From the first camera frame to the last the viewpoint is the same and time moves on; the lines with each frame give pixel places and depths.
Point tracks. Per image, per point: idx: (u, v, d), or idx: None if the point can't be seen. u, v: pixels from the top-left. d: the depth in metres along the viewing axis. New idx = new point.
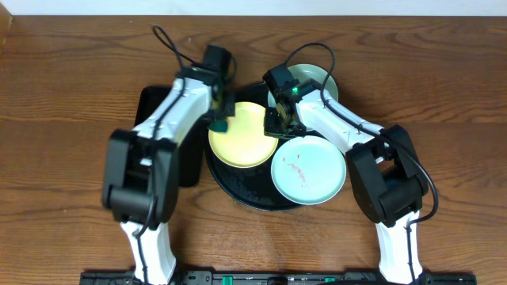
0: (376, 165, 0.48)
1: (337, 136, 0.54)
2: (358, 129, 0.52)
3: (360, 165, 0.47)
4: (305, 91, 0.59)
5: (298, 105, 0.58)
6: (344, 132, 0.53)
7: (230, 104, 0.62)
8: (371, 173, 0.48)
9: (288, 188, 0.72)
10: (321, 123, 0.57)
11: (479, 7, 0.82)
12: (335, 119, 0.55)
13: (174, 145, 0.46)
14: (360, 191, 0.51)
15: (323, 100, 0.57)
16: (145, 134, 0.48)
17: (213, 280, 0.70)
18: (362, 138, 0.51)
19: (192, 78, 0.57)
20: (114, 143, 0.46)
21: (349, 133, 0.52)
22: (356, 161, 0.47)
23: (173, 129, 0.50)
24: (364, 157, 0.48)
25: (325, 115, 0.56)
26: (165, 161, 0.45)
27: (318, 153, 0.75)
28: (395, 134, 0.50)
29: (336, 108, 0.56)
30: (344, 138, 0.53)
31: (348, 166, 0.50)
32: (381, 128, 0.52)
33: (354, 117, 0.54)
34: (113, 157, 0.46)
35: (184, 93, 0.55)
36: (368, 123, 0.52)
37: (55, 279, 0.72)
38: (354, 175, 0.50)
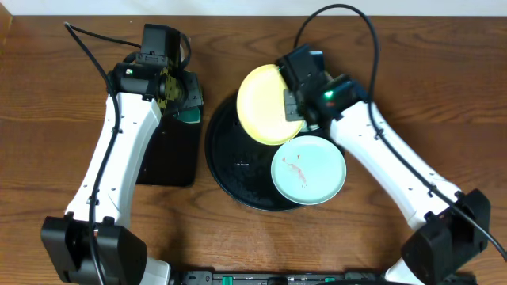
0: (449, 243, 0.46)
1: (397, 185, 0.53)
2: (431, 191, 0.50)
3: (434, 245, 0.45)
4: (337, 94, 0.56)
5: (335, 121, 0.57)
6: (409, 188, 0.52)
7: (192, 93, 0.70)
8: (442, 252, 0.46)
9: (288, 188, 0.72)
10: (371, 157, 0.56)
11: (478, 7, 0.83)
12: (394, 165, 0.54)
13: (114, 228, 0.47)
14: (417, 259, 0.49)
15: (378, 131, 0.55)
16: (87, 193, 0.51)
17: (212, 280, 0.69)
18: (434, 202, 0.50)
19: (127, 85, 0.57)
20: (48, 237, 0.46)
21: (419, 191, 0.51)
22: (432, 242, 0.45)
23: (116, 176, 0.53)
24: (441, 237, 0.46)
25: (379, 151, 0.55)
26: (108, 247, 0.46)
27: (318, 153, 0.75)
28: (475, 207, 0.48)
29: (390, 143, 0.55)
30: (409, 195, 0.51)
31: (416, 238, 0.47)
32: (457, 192, 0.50)
33: (420, 169, 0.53)
34: (57, 252, 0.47)
35: (121, 117, 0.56)
36: (442, 185, 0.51)
37: (53, 279, 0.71)
38: (421, 249, 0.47)
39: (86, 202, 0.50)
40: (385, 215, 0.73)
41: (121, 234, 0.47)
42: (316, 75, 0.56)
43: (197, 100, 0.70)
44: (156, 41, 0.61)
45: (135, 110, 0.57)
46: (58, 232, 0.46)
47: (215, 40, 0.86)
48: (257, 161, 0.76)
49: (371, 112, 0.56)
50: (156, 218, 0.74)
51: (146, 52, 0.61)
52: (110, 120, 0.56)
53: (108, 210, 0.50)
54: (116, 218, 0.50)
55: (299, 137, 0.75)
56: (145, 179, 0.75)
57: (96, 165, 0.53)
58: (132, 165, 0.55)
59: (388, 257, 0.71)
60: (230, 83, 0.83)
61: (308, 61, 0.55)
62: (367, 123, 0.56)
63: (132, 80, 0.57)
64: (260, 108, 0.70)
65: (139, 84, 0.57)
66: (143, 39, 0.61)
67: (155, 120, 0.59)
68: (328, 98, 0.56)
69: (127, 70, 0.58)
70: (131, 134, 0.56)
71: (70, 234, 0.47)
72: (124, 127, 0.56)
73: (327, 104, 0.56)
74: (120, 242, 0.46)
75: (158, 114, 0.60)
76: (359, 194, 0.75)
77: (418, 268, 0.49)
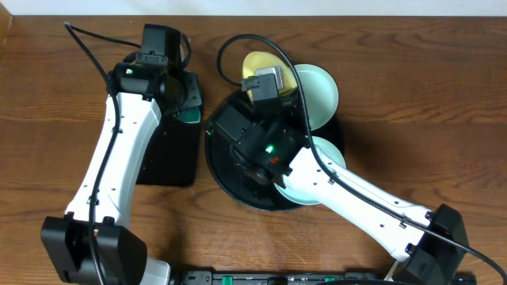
0: (438, 268, 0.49)
1: (371, 225, 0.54)
2: (403, 222, 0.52)
3: (424, 277, 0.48)
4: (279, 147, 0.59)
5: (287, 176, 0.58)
6: (383, 225, 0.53)
7: (192, 92, 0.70)
8: (433, 279, 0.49)
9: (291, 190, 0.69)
10: (334, 203, 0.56)
11: (478, 7, 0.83)
12: (358, 206, 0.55)
13: (114, 229, 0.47)
14: None
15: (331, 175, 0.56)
16: (87, 192, 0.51)
17: (212, 280, 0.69)
18: (409, 231, 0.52)
19: (127, 85, 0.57)
20: (49, 237, 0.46)
21: (393, 226, 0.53)
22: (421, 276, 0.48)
23: (116, 176, 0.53)
24: (427, 267, 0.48)
25: (337, 196, 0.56)
26: (110, 248, 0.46)
27: None
28: (450, 223, 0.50)
29: (347, 183, 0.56)
30: (385, 231, 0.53)
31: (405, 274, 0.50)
32: (427, 212, 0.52)
33: (385, 200, 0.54)
34: (56, 252, 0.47)
35: (122, 117, 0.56)
36: (410, 212, 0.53)
37: (53, 279, 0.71)
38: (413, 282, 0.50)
39: (86, 202, 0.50)
40: None
41: (121, 234, 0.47)
42: (251, 129, 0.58)
43: (197, 100, 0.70)
44: (156, 41, 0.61)
45: (135, 110, 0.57)
46: (58, 232, 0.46)
47: (215, 40, 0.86)
48: None
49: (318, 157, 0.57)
50: (156, 218, 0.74)
51: (147, 53, 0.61)
52: (110, 120, 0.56)
53: (108, 210, 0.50)
54: (116, 218, 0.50)
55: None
56: (146, 178, 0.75)
57: (96, 165, 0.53)
58: (133, 165, 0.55)
59: (388, 257, 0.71)
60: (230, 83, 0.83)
61: (237, 117, 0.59)
62: (318, 169, 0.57)
63: (133, 80, 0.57)
64: None
65: (139, 84, 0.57)
66: (143, 39, 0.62)
67: (155, 120, 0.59)
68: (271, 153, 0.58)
69: (127, 70, 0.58)
70: (131, 134, 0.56)
71: (70, 234, 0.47)
72: (124, 127, 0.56)
73: (271, 160, 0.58)
74: (120, 242, 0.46)
75: (158, 114, 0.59)
76: None
77: None
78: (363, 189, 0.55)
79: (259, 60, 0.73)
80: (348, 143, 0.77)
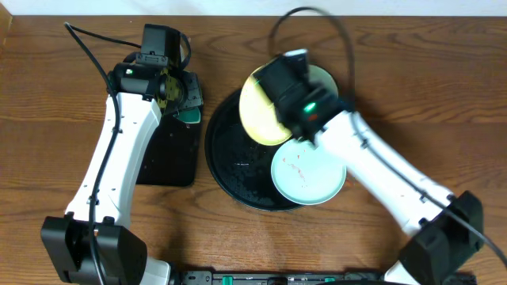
0: (446, 247, 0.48)
1: (390, 194, 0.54)
2: (423, 197, 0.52)
3: (431, 250, 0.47)
4: (318, 107, 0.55)
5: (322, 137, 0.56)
6: (402, 196, 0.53)
7: (192, 92, 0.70)
8: (440, 256, 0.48)
9: (287, 188, 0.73)
10: (360, 168, 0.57)
11: (478, 7, 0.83)
12: (383, 173, 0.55)
13: (116, 229, 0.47)
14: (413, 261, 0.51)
15: (364, 141, 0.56)
16: (87, 192, 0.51)
17: (213, 280, 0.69)
18: (427, 207, 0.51)
19: (127, 85, 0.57)
20: (48, 237, 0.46)
21: (412, 198, 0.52)
22: (428, 248, 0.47)
23: (116, 176, 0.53)
24: (437, 242, 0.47)
25: (365, 162, 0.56)
26: (110, 247, 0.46)
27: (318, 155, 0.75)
28: (469, 210, 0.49)
29: (378, 153, 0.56)
30: (402, 202, 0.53)
31: (413, 243, 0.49)
32: (448, 195, 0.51)
33: (410, 175, 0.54)
34: (56, 252, 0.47)
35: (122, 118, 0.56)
36: (432, 190, 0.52)
37: (54, 279, 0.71)
38: (418, 253, 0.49)
39: (86, 202, 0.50)
40: (386, 215, 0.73)
41: (121, 234, 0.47)
42: (295, 87, 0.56)
43: (198, 100, 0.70)
44: (156, 41, 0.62)
45: (135, 110, 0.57)
46: (58, 232, 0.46)
47: (215, 40, 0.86)
48: (257, 160, 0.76)
49: (354, 122, 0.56)
50: (156, 218, 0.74)
51: (146, 53, 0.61)
52: (110, 120, 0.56)
53: (108, 210, 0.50)
54: (116, 218, 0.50)
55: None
56: (146, 178, 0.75)
57: (97, 164, 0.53)
58: (132, 165, 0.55)
59: (389, 257, 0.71)
60: (230, 83, 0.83)
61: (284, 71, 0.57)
62: (352, 134, 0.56)
63: (133, 80, 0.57)
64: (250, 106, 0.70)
65: (139, 84, 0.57)
66: (143, 39, 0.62)
67: (155, 120, 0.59)
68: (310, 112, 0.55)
69: (127, 70, 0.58)
70: (131, 134, 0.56)
71: (70, 234, 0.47)
72: (124, 127, 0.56)
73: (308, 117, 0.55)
74: (120, 241, 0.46)
75: (158, 114, 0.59)
76: (359, 193, 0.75)
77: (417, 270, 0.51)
78: (392, 159, 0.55)
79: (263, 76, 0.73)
80: None
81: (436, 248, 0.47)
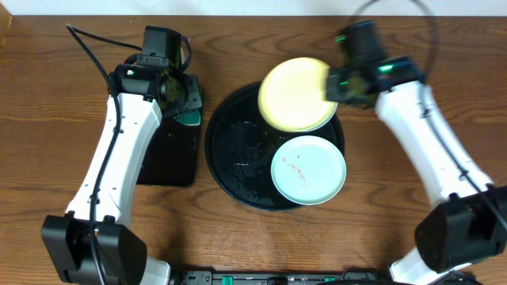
0: (466, 226, 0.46)
1: (434, 161, 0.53)
2: (462, 176, 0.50)
3: (450, 222, 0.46)
4: (394, 69, 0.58)
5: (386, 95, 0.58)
6: (442, 169, 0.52)
7: (192, 93, 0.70)
8: (459, 233, 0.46)
9: (288, 188, 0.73)
10: (411, 131, 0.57)
11: (478, 7, 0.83)
12: (432, 143, 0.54)
13: (116, 227, 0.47)
14: (430, 237, 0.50)
15: (424, 111, 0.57)
16: (89, 191, 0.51)
17: (212, 280, 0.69)
18: (463, 185, 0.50)
19: (128, 85, 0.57)
20: (49, 235, 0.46)
21: (451, 173, 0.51)
22: (448, 218, 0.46)
23: (116, 176, 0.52)
24: (459, 216, 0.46)
25: (417, 128, 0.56)
26: (110, 245, 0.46)
27: (318, 153, 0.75)
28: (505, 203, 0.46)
29: (436, 125, 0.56)
30: (438, 174, 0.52)
31: (435, 213, 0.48)
32: (488, 183, 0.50)
33: (458, 155, 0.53)
34: (56, 251, 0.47)
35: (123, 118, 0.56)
36: (475, 175, 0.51)
37: (54, 279, 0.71)
38: (436, 224, 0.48)
39: (87, 200, 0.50)
40: (386, 215, 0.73)
41: (121, 233, 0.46)
42: (374, 53, 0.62)
43: (197, 102, 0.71)
44: (157, 43, 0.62)
45: (135, 110, 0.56)
46: (58, 230, 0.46)
47: (215, 40, 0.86)
48: (257, 160, 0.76)
49: (424, 93, 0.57)
50: (156, 218, 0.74)
51: (147, 55, 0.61)
52: (111, 120, 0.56)
53: (108, 210, 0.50)
54: (116, 217, 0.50)
55: (297, 136, 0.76)
56: (146, 178, 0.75)
57: (97, 163, 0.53)
58: (133, 165, 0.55)
59: (389, 257, 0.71)
60: (230, 83, 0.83)
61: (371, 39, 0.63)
62: (416, 102, 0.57)
63: (134, 80, 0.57)
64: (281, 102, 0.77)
65: (141, 85, 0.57)
66: (144, 42, 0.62)
67: (155, 122, 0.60)
68: (385, 70, 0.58)
69: (129, 70, 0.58)
70: (131, 134, 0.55)
71: (70, 233, 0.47)
72: (125, 127, 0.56)
73: (382, 74, 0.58)
74: (120, 241, 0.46)
75: (158, 115, 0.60)
76: (359, 193, 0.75)
77: (430, 247, 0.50)
78: (446, 134, 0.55)
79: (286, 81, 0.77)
80: (349, 143, 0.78)
81: (455, 221, 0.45)
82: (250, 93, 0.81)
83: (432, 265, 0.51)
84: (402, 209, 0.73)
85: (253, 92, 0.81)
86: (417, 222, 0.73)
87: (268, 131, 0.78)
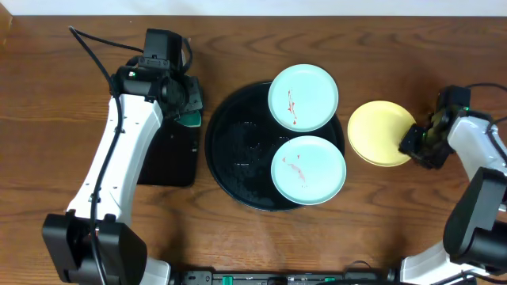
0: (497, 201, 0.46)
1: (478, 158, 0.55)
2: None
3: (485, 185, 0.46)
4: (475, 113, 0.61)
5: (458, 117, 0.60)
6: (489, 157, 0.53)
7: (194, 96, 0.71)
8: (487, 203, 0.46)
9: (288, 188, 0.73)
10: (470, 142, 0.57)
11: (478, 7, 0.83)
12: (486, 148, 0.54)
13: (119, 226, 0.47)
14: (461, 216, 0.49)
15: (488, 129, 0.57)
16: (90, 190, 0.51)
17: (212, 280, 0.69)
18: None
19: (131, 86, 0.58)
20: (50, 233, 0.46)
21: (495, 161, 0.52)
22: (486, 182, 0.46)
23: (118, 175, 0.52)
24: (496, 185, 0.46)
25: (480, 139, 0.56)
26: (111, 244, 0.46)
27: (318, 153, 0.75)
28: None
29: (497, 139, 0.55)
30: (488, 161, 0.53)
31: (473, 182, 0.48)
32: None
33: None
34: (57, 250, 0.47)
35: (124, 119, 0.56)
36: None
37: (54, 279, 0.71)
38: (471, 192, 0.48)
39: (88, 199, 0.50)
40: (385, 216, 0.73)
41: (122, 230, 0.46)
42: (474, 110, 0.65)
43: (198, 104, 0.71)
44: (158, 45, 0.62)
45: (136, 110, 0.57)
46: (59, 229, 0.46)
47: (216, 40, 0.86)
48: (257, 160, 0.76)
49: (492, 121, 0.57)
50: (157, 218, 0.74)
51: (149, 57, 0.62)
52: (112, 120, 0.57)
53: (109, 208, 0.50)
54: (117, 216, 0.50)
55: (299, 137, 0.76)
56: (146, 178, 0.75)
57: (100, 162, 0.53)
58: (134, 165, 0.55)
59: (388, 257, 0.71)
60: (230, 83, 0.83)
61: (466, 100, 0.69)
62: (483, 123, 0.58)
63: (135, 81, 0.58)
64: (375, 143, 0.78)
65: (142, 86, 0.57)
66: (146, 43, 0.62)
67: (157, 123, 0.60)
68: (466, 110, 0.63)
69: (131, 72, 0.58)
70: (132, 134, 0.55)
71: (71, 232, 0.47)
72: (127, 127, 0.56)
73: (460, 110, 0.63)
74: (120, 238, 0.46)
75: (159, 116, 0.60)
76: (359, 193, 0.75)
77: (457, 230, 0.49)
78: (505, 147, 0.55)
79: (359, 144, 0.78)
80: (349, 144, 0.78)
81: (490, 183, 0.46)
82: (250, 94, 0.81)
83: (451, 253, 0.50)
84: (402, 209, 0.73)
85: (254, 93, 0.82)
86: (417, 222, 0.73)
87: (268, 131, 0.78)
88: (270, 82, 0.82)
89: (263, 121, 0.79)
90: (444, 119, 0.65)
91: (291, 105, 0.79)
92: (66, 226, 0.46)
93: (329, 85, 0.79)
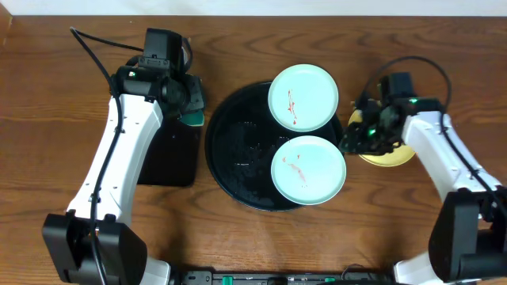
0: (474, 223, 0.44)
1: (441, 169, 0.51)
2: (472, 176, 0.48)
3: (458, 212, 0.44)
4: (424, 105, 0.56)
5: (409, 117, 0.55)
6: (453, 169, 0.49)
7: (195, 95, 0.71)
8: (465, 228, 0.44)
9: (288, 188, 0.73)
10: (429, 149, 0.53)
11: (478, 7, 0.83)
12: (447, 157, 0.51)
13: (118, 226, 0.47)
14: (440, 239, 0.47)
15: (443, 130, 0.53)
16: (90, 190, 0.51)
17: (212, 280, 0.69)
18: (473, 183, 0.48)
19: (130, 86, 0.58)
20: (50, 233, 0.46)
21: (459, 173, 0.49)
22: (457, 208, 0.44)
23: (118, 175, 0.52)
24: (468, 208, 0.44)
25: (438, 145, 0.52)
26: (111, 244, 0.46)
27: (318, 153, 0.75)
28: None
29: (454, 141, 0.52)
30: (452, 175, 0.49)
31: (444, 207, 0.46)
32: (497, 184, 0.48)
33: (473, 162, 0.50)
34: (57, 249, 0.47)
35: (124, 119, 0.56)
36: (486, 174, 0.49)
37: (53, 279, 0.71)
38: (444, 218, 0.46)
39: (88, 199, 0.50)
40: (385, 216, 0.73)
41: (122, 230, 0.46)
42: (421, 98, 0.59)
43: (200, 103, 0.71)
44: (158, 45, 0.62)
45: (136, 110, 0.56)
46: (59, 229, 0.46)
47: (216, 40, 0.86)
48: (257, 160, 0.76)
49: (443, 117, 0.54)
50: (156, 218, 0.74)
51: (149, 56, 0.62)
52: (112, 120, 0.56)
53: (109, 208, 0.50)
54: (117, 216, 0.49)
55: (299, 136, 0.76)
56: (146, 178, 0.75)
57: (100, 162, 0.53)
58: (134, 165, 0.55)
59: (388, 257, 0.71)
60: (230, 83, 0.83)
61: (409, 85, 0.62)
62: (436, 124, 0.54)
63: (135, 81, 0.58)
64: None
65: (142, 86, 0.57)
66: (146, 43, 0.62)
67: (157, 122, 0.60)
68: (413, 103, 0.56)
69: (131, 72, 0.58)
70: (132, 134, 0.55)
71: (71, 232, 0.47)
72: (127, 127, 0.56)
73: (407, 105, 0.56)
74: (120, 239, 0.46)
75: (160, 115, 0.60)
76: (359, 193, 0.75)
77: (440, 252, 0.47)
78: (463, 147, 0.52)
79: None
80: None
81: (463, 209, 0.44)
82: (251, 94, 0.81)
83: (438, 272, 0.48)
84: (402, 210, 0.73)
85: (254, 93, 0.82)
86: (417, 222, 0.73)
87: (268, 131, 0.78)
88: (270, 82, 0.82)
89: (262, 121, 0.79)
90: (393, 116, 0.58)
91: (291, 104, 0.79)
92: (66, 226, 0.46)
93: (334, 100, 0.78)
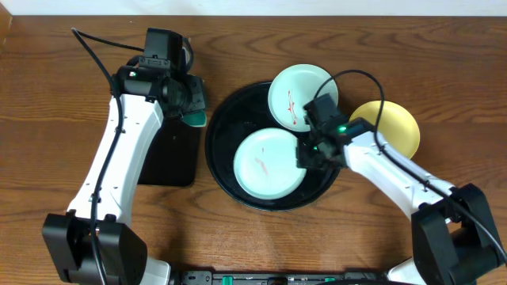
0: (447, 233, 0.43)
1: (395, 189, 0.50)
2: (425, 186, 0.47)
3: (428, 230, 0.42)
4: (354, 130, 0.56)
5: (344, 146, 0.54)
6: (406, 187, 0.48)
7: (196, 96, 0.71)
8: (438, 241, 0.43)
9: (257, 184, 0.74)
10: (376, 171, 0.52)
11: (478, 7, 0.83)
12: (391, 177, 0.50)
13: (118, 226, 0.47)
14: (421, 250, 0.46)
15: (379, 147, 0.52)
16: (90, 191, 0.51)
17: (212, 280, 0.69)
18: (428, 194, 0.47)
19: (128, 88, 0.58)
20: (50, 233, 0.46)
21: (413, 189, 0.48)
22: (425, 226, 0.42)
23: (119, 175, 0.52)
24: (434, 222, 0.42)
25: (382, 165, 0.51)
26: (111, 244, 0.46)
27: (280, 142, 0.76)
28: (474, 203, 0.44)
29: (394, 156, 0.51)
30: (409, 194, 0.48)
31: (413, 226, 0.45)
32: (451, 187, 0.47)
33: (417, 171, 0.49)
34: (57, 249, 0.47)
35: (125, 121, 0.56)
36: (436, 180, 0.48)
37: (54, 279, 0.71)
38: (417, 234, 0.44)
39: (89, 199, 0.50)
40: (385, 216, 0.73)
41: (122, 230, 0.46)
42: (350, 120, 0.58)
43: (201, 104, 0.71)
44: (159, 45, 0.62)
45: (137, 110, 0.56)
46: (59, 229, 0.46)
47: (215, 40, 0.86)
48: None
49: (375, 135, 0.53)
50: (156, 218, 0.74)
51: (150, 56, 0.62)
52: (112, 120, 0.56)
53: (110, 208, 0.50)
54: (118, 216, 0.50)
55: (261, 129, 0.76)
56: (146, 177, 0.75)
57: (101, 161, 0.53)
58: (134, 165, 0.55)
59: (387, 257, 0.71)
60: (230, 83, 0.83)
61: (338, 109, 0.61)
62: (372, 144, 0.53)
63: (136, 81, 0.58)
64: None
65: (142, 86, 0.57)
66: (146, 43, 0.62)
67: (158, 123, 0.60)
68: (342, 131, 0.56)
69: (131, 72, 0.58)
70: (134, 134, 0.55)
71: (70, 232, 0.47)
72: (127, 127, 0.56)
73: (341, 134, 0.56)
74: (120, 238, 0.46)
75: (160, 116, 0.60)
76: (359, 193, 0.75)
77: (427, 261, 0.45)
78: (404, 157, 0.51)
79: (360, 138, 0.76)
80: None
81: (429, 226, 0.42)
82: (251, 93, 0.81)
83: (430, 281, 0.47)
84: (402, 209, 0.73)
85: (254, 93, 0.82)
86: None
87: None
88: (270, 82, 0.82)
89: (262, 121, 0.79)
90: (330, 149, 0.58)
91: (292, 104, 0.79)
92: (66, 226, 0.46)
93: None
